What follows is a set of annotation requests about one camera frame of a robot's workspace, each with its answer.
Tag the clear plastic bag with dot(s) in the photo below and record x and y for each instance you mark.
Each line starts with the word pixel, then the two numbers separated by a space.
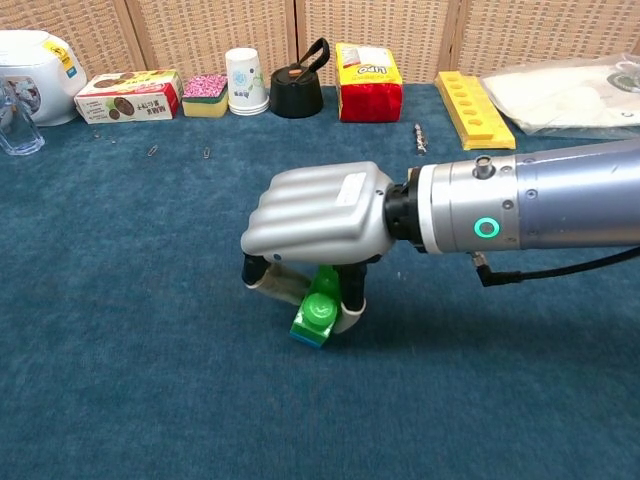
pixel 550 95

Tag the clear glass cup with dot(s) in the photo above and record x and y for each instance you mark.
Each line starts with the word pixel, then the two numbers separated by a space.
pixel 17 135

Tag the green toy brick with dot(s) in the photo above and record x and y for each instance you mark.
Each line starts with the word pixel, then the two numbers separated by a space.
pixel 312 312

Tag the red white cookie box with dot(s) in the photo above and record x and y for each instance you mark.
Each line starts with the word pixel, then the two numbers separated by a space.
pixel 130 102

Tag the blue toy brick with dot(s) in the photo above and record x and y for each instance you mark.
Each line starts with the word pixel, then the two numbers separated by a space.
pixel 307 342

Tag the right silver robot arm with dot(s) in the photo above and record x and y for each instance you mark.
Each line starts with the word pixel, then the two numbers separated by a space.
pixel 575 200

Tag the woven folding screen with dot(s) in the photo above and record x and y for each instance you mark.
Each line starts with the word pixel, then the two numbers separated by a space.
pixel 200 30

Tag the red yellow snack bag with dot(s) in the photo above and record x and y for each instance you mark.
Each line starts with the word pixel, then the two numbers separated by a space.
pixel 370 100

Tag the yellow holed tray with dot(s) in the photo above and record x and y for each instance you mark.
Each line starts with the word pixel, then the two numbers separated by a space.
pixel 482 120

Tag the metal paper clip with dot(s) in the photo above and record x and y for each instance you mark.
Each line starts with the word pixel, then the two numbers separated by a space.
pixel 153 151
pixel 206 152

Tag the pink yellow sponge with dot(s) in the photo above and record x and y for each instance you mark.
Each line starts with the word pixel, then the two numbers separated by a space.
pixel 205 90

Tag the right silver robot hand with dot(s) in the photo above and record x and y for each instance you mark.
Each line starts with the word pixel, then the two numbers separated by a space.
pixel 320 215

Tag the white plastic wipes tub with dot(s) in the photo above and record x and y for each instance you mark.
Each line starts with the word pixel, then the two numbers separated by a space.
pixel 40 65

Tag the white paper cup stack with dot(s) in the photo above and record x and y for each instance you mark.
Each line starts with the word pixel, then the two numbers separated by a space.
pixel 245 80

